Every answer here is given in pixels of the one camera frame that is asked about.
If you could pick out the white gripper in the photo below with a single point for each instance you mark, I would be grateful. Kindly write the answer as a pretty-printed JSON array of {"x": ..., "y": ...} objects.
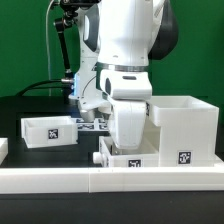
[{"x": 127, "y": 93}]

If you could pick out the white front drawer box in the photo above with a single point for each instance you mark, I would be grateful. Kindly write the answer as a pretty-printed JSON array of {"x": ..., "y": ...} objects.
[{"x": 110, "y": 156}]

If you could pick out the white drawer box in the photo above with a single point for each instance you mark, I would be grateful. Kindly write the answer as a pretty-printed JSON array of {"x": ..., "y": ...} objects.
[
  {"x": 110, "y": 156},
  {"x": 41, "y": 132}
]

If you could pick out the white drawer cabinet frame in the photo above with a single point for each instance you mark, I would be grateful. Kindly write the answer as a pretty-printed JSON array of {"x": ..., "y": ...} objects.
[{"x": 182, "y": 129}]

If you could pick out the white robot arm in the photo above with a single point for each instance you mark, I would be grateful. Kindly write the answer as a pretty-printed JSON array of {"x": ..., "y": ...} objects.
[{"x": 118, "y": 38}]

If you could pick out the white rear drawer box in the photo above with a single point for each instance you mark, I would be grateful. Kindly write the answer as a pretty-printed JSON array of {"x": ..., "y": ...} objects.
[{"x": 41, "y": 132}]

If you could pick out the white marker sheet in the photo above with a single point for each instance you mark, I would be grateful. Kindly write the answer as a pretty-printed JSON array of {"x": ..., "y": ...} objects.
[{"x": 97, "y": 125}]

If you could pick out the white left border block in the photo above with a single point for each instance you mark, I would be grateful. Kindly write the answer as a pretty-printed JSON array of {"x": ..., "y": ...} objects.
[{"x": 3, "y": 149}]

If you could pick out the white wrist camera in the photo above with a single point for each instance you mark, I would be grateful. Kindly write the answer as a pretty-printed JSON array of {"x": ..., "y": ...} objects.
[{"x": 88, "y": 108}]

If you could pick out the white border wall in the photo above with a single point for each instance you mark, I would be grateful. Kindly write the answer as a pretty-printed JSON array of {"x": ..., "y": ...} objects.
[{"x": 92, "y": 180}]

